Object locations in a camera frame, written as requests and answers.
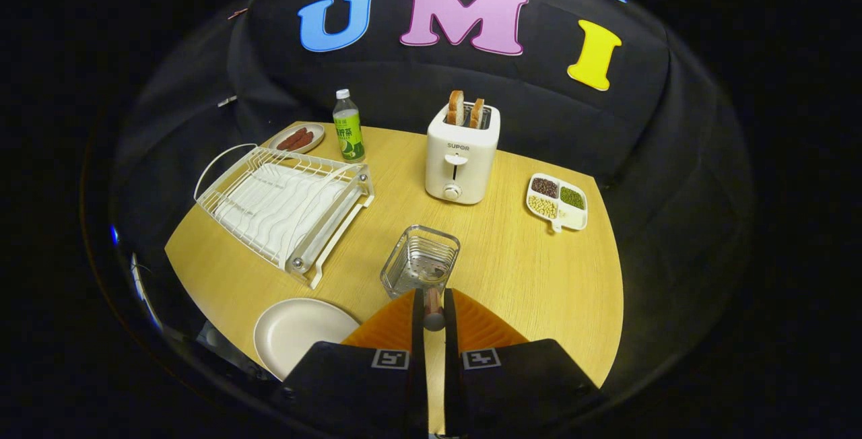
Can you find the white clip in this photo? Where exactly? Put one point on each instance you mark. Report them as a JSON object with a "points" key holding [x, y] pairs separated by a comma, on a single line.
{"points": [[227, 100]]}

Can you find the pile of yellow soybeans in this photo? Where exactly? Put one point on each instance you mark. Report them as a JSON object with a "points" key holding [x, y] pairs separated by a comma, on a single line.
{"points": [[543, 207]]}

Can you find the small beige saucer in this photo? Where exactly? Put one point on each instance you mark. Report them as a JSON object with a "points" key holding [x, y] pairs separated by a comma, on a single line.
{"points": [[315, 130]]}

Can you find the white divided dish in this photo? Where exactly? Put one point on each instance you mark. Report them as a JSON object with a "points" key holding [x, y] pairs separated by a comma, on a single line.
{"points": [[572, 217]]}

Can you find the white toaster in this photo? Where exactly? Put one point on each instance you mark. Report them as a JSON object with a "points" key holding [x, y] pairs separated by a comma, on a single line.
{"points": [[461, 170]]}

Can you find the white plate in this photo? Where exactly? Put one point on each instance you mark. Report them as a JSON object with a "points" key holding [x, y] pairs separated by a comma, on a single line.
{"points": [[303, 334]]}

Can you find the pile of red beans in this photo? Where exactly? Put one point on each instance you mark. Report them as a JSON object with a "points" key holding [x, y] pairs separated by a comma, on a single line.
{"points": [[544, 187]]}

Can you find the green label drink bottle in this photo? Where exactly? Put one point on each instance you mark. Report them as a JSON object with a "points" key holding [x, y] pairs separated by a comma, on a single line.
{"points": [[349, 132]]}

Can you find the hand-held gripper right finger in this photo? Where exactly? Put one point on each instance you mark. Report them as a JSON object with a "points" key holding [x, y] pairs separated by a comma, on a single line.
{"points": [[451, 372]]}

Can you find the black backdrop cloth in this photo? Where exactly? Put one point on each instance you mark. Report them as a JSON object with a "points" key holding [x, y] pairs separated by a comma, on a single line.
{"points": [[404, 82]]}

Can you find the pink clip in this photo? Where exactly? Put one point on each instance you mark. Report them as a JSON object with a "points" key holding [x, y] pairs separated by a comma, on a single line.
{"points": [[237, 13]]}

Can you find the red sausage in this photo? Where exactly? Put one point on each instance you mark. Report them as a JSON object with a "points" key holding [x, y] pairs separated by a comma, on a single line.
{"points": [[291, 138], [302, 142]]}

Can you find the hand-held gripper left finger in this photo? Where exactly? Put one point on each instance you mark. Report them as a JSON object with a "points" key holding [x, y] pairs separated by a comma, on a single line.
{"points": [[417, 372]]}

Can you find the pile of green beans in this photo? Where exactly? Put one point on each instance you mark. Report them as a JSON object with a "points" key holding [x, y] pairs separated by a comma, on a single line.
{"points": [[572, 197]]}

